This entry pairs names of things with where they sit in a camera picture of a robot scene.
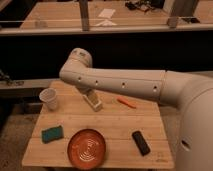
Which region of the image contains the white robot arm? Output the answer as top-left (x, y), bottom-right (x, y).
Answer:
top-left (59, 48), bottom-right (213, 171)

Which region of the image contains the white cylindrical bottle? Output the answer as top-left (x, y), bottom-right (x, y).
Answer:
top-left (83, 90), bottom-right (103, 112)

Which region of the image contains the orange carrot stick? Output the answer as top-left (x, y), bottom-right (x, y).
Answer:
top-left (117, 97), bottom-right (137, 109)

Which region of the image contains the wooden table board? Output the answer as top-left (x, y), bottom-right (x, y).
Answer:
top-left (22, 81), bottom-right (174, 169)

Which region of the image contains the orange ribbed plate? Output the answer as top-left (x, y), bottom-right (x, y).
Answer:
top-left (67, 129), bottom-right (106, 170)

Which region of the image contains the black rectangular remote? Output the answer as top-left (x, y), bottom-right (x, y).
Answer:
top-left (132, 131), bottom-right (151, 156)

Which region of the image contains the white paper sheet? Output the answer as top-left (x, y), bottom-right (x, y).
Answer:
top-left (99, 9), bottom-right (115, 19)

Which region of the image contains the green sponge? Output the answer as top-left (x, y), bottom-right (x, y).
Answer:
top-left (41, 126), bottom-right (64, 143)

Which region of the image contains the metal clamp at left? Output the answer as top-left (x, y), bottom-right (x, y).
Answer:
top-left (0, 69), bottom-right (24, 86)

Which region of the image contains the grey metal post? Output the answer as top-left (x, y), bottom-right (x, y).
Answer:
top-left (79, 0), bottom-right (90, 31)
top-left (167, 0), bottom-right (199, 28)

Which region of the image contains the dark cable clutter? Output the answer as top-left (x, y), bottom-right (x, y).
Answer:
top-left (125, 0), bottom-right (165, 13)

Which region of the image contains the grey metal post right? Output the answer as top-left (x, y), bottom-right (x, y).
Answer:
top-left (167, 0), bottom-right (199, 28)

